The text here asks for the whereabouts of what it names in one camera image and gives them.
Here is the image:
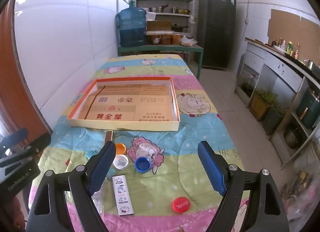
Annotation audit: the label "white cartoon printed box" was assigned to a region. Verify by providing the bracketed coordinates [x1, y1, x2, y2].
[112, 175, 135, 215]

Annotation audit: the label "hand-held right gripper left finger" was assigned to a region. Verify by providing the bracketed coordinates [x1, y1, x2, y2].
[29, 141, 117, 232]

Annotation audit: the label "glass oil jug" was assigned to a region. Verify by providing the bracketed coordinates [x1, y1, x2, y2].
[241, 72, 258, 98]

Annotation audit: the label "green planter box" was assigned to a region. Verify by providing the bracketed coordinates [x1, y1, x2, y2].
[262, 107, 285, 135]

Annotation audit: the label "brown cardboard box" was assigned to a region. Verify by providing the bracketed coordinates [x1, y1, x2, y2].
[147, 20, 172, 32]

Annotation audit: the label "person's left hand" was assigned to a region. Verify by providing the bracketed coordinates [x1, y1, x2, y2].
[9, 196, 27, 232]

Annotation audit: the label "dark green kitchen appliance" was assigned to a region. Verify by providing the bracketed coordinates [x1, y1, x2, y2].
[296, 87, 320, 129]

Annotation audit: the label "orange bottle cap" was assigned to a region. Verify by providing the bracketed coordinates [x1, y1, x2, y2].
[115, 143, 127, 156]

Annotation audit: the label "yellow planter box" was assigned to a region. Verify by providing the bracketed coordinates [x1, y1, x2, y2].
[250, 90, 273, 121]

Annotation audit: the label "large blue water jug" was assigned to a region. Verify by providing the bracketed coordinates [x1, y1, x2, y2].
[115, 0, 147, 47]

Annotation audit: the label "shallow orange-rimmed cardboard tray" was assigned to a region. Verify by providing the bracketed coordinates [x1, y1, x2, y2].
[66, 77, 181, 132]

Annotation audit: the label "green metal table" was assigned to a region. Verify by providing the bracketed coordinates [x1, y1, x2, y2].
[117, 44, 204, 80]

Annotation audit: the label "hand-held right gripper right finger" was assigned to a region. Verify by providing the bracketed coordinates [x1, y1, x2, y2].
[197, 140, 290, 232]

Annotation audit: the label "brown wooden door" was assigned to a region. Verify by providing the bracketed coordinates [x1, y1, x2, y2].
[0, 0, 53, 135]

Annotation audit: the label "printed cardboard liner sheet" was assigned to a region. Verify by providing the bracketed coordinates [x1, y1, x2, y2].
[79, 85, 174, 123]

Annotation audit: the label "white bottle cap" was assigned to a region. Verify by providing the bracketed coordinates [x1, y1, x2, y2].
[113, 155, 129, 171]

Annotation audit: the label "blue bottle cap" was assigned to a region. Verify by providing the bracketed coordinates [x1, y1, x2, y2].
[135, 157, 151, 173]

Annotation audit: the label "cardboard sheets on wall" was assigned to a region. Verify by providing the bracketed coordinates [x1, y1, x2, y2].
[267, 9, 320, 58]

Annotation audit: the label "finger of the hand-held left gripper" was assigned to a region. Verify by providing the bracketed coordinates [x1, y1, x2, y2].
[0, 128, 29, 149]
[0, 146, 38, 169]

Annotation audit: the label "red bottle cap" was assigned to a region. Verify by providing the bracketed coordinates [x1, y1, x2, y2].
[172, 196, 190, 213]

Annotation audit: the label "white kitchen counter cabinet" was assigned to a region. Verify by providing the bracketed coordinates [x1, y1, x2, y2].
[235, 37, 320, 168]

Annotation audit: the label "dark grey refrigerator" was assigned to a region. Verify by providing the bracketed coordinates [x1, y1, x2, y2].
[197, 0, 237, 70]

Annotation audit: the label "plastic bag of food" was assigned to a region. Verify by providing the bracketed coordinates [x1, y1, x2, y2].
[180, 36, 198, 46]

